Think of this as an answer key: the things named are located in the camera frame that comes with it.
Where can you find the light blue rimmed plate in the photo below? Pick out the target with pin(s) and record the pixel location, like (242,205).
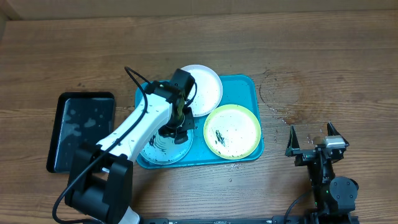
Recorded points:
(163,151)

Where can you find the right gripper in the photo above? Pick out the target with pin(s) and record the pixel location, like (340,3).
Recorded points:
(305,155)

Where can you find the black water tray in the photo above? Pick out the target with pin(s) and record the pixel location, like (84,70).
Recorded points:
(81,117)

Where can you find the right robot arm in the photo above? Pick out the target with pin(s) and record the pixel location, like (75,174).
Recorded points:
(334,196)

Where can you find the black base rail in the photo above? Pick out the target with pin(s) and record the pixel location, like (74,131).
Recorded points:
(279,219)

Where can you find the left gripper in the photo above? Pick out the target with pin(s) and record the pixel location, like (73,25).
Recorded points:
(188,124)

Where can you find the white plate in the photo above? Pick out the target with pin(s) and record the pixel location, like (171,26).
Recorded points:
(207,94)

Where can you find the green rimmed plate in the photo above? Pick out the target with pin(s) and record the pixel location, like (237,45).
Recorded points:
(232,132)

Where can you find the dark green sponge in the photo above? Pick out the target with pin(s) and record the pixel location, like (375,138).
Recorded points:
(178,108)

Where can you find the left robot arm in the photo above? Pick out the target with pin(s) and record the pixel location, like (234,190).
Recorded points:
(100,179)

